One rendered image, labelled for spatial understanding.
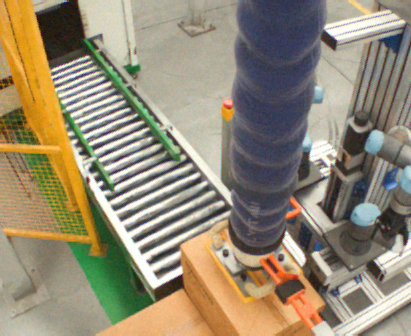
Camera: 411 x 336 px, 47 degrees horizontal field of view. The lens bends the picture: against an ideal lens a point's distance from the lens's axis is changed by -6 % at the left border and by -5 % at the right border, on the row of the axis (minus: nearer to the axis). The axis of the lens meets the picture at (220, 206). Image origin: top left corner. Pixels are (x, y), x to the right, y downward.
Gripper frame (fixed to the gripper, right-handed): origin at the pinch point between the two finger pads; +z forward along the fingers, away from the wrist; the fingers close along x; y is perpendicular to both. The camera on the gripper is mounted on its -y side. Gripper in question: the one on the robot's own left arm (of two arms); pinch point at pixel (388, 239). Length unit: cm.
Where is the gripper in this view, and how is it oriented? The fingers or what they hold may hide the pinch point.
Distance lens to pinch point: 171.6
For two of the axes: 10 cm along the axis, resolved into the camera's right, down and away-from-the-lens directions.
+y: -8.8, 3.7, -3.0
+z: -0.1, 6.1, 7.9
